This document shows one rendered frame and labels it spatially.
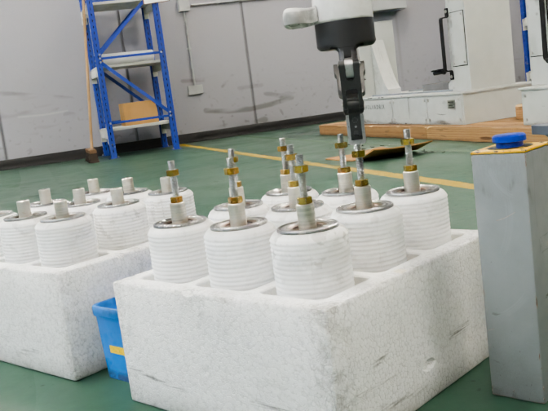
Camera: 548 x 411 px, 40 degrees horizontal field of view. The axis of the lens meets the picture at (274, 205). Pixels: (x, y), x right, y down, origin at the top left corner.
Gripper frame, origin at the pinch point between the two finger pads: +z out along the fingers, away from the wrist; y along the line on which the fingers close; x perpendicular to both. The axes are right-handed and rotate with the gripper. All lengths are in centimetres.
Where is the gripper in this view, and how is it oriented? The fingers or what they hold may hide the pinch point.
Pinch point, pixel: (355, 132)
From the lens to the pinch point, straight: 99.3
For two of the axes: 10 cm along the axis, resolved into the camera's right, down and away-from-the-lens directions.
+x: -9.9, 1.1, 1.2
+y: 1.0, -1.7, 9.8
